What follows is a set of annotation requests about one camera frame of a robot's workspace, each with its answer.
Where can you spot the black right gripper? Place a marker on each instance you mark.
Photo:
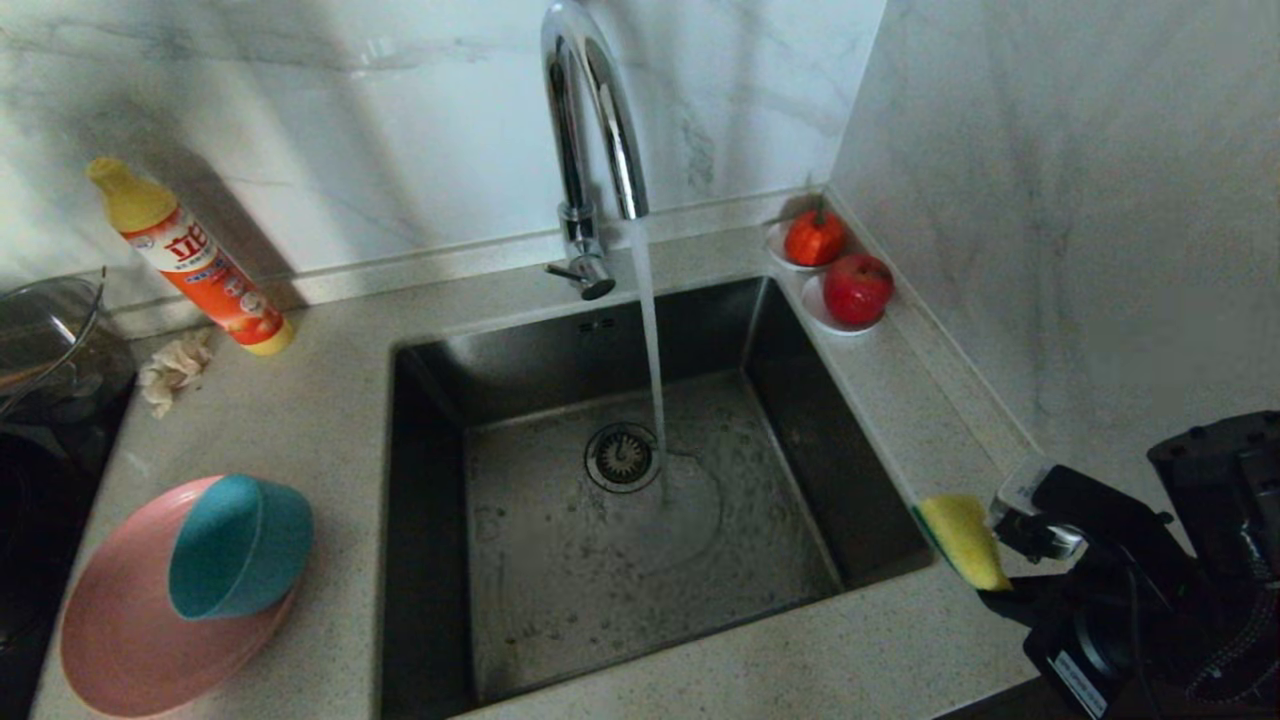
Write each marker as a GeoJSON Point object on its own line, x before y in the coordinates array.
{"type": "Point", "coordinates": [1090, 640]}

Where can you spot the yellow green sponge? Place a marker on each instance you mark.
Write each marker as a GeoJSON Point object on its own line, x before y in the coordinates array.
{"type": "Point", "coordinates": [960, 540]}

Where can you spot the teal bowl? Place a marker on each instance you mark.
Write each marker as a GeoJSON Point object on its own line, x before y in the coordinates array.
{"type": "Point", "coordinates": [260, 540]}

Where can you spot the orange dish soap bottle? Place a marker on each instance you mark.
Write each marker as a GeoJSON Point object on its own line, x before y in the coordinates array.
{"type": "Point", "coordinates": [215, 280]}

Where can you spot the pink plate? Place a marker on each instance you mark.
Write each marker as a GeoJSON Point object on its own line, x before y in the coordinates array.
{"type": "Point", "coordinates": [130, 640]}

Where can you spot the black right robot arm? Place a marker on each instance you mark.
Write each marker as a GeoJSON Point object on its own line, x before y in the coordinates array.
{"type": "Point", "coordinates": [1210, 480]}

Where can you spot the round sink drain strainer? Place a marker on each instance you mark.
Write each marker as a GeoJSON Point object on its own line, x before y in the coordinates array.
{"type": "Point", "coordinates": [620, 458]}

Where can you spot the stainless steel sink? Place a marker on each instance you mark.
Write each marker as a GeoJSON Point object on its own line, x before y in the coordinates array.
{"type": "Point", "coordinates": [540, 600]}

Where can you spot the red apple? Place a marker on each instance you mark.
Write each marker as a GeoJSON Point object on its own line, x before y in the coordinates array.
{"type": "Point", "coordinates": [858, 290]}

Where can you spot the small white dish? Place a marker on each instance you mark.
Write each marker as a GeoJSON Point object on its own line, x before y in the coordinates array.
{"type": "Point", "coordinates": [813, 302]}
{"type": "Point", "coordinates": [776, 247]}

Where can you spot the red tomato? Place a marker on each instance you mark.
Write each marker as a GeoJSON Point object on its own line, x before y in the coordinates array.
{"type": "Point", "coordinates": [813, 240]}

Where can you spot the chrome gooseneck faucet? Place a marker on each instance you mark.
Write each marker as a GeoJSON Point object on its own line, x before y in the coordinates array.
{"type": "Point", "coordinates": [570, 150]}

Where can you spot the crumpled white cloth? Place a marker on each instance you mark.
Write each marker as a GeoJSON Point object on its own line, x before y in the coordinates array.
{"type": "Point", "coordinates": [175, 370]}

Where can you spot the black stovetop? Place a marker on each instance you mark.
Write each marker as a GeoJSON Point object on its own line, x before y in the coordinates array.
{"type": "Point", "coordinates": [40, 520]}

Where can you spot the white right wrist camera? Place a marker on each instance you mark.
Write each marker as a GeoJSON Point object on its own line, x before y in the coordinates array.
{"type": "Point", "coordinates": [1090, 500]}

